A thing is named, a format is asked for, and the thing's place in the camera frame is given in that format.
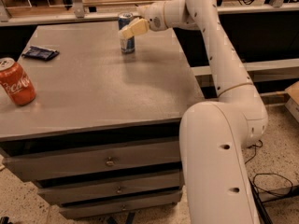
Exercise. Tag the red coca-cola can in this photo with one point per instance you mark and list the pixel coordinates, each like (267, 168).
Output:
(16, 82)

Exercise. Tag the bottom grey drawer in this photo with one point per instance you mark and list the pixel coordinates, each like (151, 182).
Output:
(121, 204)

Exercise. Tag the grey drawer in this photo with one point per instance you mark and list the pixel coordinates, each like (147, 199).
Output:
(121, 204)
(89, 160)
(111, 187)

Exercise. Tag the middle grey drawer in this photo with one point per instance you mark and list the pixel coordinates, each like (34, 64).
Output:
(111, 187)

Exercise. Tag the dark blue snack packet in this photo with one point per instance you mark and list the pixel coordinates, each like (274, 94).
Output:
(40, 53)

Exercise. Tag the black metal stand leg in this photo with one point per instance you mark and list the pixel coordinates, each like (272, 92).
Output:
(259, 205)

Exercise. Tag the grey drawer cabinet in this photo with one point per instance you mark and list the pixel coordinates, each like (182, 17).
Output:
(92, 94)

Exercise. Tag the blue silver redbull can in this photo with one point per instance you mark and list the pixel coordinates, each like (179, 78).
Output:
(126, 38)

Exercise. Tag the grey metal railing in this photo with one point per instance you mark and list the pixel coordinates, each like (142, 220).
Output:
(28, 12)

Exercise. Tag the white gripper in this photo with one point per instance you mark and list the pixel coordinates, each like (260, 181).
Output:
(155, 17)

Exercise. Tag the top grey drawer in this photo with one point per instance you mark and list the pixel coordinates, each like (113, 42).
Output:
(89, 160)

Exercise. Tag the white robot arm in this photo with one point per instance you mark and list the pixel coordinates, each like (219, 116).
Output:
(212, 135)

